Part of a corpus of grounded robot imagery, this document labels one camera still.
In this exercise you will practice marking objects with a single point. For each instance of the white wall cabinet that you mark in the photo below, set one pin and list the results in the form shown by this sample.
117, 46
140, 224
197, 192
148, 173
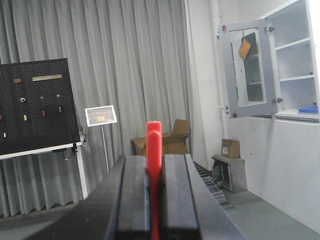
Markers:
281, 151

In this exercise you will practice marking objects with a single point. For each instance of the open cabinet glass door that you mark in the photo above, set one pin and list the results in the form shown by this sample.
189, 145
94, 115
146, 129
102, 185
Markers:
248, 69

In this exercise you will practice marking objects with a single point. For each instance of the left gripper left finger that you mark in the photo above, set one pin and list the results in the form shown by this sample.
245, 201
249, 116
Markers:
131, 215

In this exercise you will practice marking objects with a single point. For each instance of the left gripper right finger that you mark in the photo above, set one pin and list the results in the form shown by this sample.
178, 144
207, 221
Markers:
188, 210

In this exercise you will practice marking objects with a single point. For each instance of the black pegboard workstation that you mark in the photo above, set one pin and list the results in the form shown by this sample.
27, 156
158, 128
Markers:
37, 108

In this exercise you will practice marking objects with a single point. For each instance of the blue plastic tray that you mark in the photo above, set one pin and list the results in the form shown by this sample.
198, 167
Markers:
312, 109

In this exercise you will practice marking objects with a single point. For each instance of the large open cardboard box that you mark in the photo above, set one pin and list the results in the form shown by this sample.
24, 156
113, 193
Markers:
174, 143

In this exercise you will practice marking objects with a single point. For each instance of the red plastic spoon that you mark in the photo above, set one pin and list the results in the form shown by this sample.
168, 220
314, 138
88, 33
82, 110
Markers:
154, 168

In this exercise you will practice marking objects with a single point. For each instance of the white vertical pipe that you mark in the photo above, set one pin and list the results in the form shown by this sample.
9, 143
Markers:
215, 21

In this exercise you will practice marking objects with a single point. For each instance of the small cardboard box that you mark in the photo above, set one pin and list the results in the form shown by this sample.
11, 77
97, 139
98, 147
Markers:
230, 148

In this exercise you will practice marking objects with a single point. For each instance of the sign on stand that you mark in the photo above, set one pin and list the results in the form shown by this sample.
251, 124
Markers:
100, 116

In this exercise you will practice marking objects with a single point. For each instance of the grey curtain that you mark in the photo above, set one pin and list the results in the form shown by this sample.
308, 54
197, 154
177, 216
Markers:
132, 54

